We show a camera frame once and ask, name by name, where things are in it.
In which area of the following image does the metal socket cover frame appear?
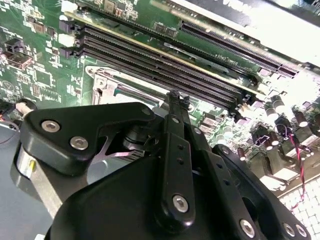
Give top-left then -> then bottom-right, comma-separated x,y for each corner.
92,72 -> 173,107

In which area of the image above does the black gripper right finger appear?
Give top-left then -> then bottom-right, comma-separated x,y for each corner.
178,94 -> 313,240

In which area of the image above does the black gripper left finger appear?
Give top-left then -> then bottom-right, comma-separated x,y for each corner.
19,90 -> 197,230

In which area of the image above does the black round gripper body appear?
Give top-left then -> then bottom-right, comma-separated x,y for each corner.
44,117 -> 241,240

